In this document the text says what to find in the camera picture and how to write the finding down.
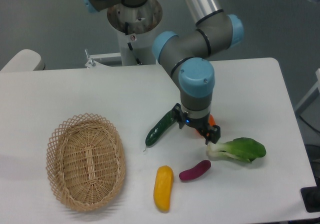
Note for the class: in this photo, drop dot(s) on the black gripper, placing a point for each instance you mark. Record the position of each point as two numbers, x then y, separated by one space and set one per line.
196 120

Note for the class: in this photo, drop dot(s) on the green cucumber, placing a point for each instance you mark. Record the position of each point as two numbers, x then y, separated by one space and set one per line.
159 129

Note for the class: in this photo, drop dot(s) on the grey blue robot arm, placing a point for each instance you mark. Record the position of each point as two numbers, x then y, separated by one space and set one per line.
185 59

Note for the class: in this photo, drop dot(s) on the orange tangerine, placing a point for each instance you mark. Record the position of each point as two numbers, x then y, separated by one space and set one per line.
211 122

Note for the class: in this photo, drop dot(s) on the purple sweet potato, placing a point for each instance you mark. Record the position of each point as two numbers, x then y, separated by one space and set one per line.
195 172

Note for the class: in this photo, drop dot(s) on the green bok choy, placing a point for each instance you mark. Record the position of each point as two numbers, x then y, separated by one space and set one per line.
243 149

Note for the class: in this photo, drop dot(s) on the yellow squash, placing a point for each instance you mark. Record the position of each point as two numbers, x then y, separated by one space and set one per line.
162 188

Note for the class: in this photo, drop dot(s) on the woven wicker basket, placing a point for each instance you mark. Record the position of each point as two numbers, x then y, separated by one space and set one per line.
85 162

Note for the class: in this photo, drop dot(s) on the white furniture at right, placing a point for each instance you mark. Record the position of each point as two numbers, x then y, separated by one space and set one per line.
309 97

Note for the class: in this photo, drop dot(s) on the black device at edge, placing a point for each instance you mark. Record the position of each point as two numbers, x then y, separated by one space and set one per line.
311 198

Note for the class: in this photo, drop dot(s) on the white chair back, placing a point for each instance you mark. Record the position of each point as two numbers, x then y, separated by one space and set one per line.
24 61

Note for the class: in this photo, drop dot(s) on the white metal base frame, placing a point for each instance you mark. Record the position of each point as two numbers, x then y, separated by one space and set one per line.
117 59

